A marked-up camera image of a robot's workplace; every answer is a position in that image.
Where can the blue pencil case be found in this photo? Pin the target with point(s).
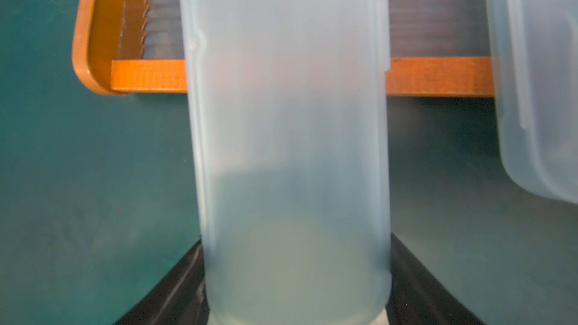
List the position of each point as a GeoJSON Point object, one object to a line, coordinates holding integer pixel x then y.
{"type": "Point", "coordinates": [289, 133]}
{"type": "Point", "coordinates": [534, 62]}

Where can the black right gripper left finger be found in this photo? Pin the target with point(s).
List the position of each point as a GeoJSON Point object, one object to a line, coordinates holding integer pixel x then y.
{"type": "Point", "coordinates": [179, 298]}

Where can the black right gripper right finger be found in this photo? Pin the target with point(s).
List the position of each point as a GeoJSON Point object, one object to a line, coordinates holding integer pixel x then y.
{"type": "Point", "coordinates": [417, 297]}

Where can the orange three-tier shelf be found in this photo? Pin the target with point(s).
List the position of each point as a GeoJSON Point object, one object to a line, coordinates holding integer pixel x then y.
{"type": "Point", "coordinates": [439, 48]}

